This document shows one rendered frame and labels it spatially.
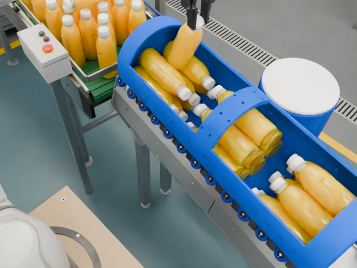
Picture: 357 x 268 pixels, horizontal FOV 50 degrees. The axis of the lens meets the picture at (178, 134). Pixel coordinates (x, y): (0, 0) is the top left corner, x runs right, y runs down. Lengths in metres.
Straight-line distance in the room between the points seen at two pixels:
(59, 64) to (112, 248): 0.68
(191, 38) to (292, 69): 0.50
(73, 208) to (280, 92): 0.79
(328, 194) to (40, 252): 0.66
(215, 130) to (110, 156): 1.45
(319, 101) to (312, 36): 2.07
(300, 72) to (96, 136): 1.47
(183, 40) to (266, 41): 2.17
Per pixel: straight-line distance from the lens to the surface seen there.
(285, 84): 1.41
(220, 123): 1.02
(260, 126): 1.05
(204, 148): 1.06
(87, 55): 1.63
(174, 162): 1.33
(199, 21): 1.10
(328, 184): 1.00
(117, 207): 2.23
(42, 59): 1.39
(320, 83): 1.47
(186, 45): 1.14
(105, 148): 2.44
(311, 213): 1.00
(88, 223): 1.10
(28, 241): 0.81
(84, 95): 1.52
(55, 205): 1.14
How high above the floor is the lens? 2.00
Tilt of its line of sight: 53 degrees down
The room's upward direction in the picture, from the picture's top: 4 degrees clockwise
